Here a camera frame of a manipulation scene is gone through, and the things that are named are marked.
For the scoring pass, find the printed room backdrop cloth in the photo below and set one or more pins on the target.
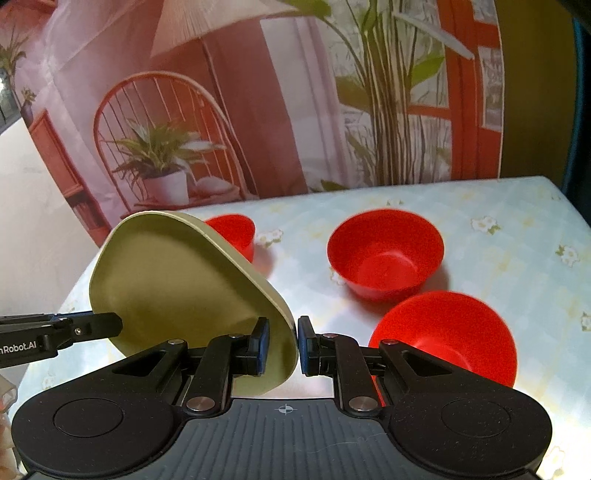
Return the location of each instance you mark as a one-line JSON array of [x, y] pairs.
[[145, 105]]

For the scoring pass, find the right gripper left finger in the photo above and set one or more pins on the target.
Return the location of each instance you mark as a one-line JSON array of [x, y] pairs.
[[213, 368]]

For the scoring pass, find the person's left hand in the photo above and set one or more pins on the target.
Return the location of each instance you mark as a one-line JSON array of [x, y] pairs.
[[8, 463]]

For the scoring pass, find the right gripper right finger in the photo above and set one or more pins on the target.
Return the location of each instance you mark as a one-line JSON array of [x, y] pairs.
[[341, 358]]

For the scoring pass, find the teal curtain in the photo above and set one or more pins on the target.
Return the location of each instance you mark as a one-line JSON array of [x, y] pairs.
[[576, 179]]

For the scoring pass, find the green square plate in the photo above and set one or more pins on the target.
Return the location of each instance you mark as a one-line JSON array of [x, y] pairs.
[[169, 275]]

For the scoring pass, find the red bowl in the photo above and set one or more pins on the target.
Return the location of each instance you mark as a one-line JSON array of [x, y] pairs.
[[238, 230], [457, 328], [386, 255]]

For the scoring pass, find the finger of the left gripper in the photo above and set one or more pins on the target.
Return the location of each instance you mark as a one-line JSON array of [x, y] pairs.
[[86, 326]]

